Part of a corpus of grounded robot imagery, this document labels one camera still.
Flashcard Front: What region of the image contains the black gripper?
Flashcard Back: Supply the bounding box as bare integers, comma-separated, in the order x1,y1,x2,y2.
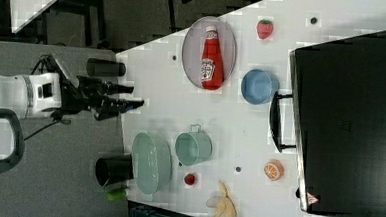
57,75,144,121

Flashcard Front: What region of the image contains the red felt ketchup bottle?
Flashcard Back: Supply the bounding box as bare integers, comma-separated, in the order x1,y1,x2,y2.
200,25,224,91

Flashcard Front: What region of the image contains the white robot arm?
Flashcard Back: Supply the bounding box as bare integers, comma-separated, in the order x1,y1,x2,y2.
0,73,144,121

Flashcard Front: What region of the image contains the grey oval plate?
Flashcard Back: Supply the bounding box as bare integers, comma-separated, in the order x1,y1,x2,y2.
182,16,237,91

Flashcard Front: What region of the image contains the green perforated colander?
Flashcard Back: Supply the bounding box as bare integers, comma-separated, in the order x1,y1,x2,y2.
131,132,172,195

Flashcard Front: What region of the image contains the green metal cup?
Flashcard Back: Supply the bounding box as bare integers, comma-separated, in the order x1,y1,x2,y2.
175,124,212,166

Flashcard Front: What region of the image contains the small red toy fruit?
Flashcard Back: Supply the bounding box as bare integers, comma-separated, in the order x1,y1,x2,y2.
184,173,195,186

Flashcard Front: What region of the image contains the blue bowl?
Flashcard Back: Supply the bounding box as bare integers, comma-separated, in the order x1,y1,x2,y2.
241,69,279,105

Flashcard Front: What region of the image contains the toy peeled banana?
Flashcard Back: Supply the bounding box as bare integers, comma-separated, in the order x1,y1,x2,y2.
206,181,237,217

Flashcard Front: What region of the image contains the red toy strawberry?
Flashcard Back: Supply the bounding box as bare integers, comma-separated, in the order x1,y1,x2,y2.
256,19,273,39

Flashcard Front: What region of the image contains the toy orange slice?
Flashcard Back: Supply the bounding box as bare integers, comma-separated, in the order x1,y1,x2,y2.
263,160,285,181

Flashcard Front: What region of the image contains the black toaster oven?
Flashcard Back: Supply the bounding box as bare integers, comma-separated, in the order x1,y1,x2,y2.
287,30,386,217

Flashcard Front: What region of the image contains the black cylinder upper post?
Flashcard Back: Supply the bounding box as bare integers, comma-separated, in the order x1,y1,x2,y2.
86,58,126,77

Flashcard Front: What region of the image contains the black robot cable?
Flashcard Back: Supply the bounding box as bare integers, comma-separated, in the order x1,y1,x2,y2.
23,53,76,144

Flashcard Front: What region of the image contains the green clamp handle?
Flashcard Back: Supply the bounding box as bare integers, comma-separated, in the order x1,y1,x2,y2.
106,188,127,201

